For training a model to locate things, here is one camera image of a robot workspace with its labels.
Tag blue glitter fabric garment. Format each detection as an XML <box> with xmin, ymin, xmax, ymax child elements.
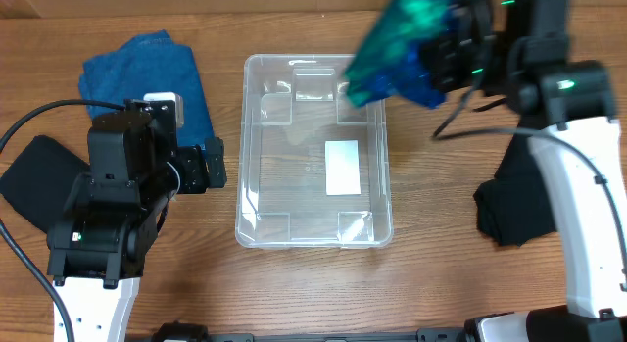
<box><xmin>344</xmin><ymin>0</ymin><xmax>452</xmax><ymax>109</ymax></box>

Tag black cloth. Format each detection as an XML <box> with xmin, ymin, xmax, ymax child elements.
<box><xmin>494</xmin><ymin>135</ymin><xmax>541</xmax><ymax>180</ymax></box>
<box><xmin>473</xmin><ymin>175</ymin><xmax>556</xmax><ymax>246</ymax></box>
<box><xmin>1</xmin><ymin>135</ymin><xmax>89</xmax><ymax>233</ymax></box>

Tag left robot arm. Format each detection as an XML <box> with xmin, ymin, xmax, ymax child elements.
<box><xmin>47</xmin><ymin>93</ymin><xmax>226</xmax><ymax>341</ymax></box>

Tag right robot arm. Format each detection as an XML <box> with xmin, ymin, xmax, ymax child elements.
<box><xmin>422</xmin><ymin>0</ymin><xmax>626</xmax><ymax>341</ymax></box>

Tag clear plastic storage container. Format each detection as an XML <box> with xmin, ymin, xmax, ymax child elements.
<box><xmin>235</xmin><ymin>54</ymin><xmax>394</xmax><ymax>249</ymax></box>

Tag white label in container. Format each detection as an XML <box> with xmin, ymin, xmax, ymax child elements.
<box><xmin>324</xmin><ymin>140</ymin><xmax>361</xmax><ymax>196</ymax></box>

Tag folded blue denim jeans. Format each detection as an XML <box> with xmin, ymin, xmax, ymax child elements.
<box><xmin>78</xmin><ymin>30</ymin><xmax>215</xmax><ymax>147</ymax></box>

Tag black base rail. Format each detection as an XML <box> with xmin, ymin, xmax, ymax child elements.
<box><xmin>125</xmin><ymin>321</ymin><xmax>478</xmax><ymax>342</ymax></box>

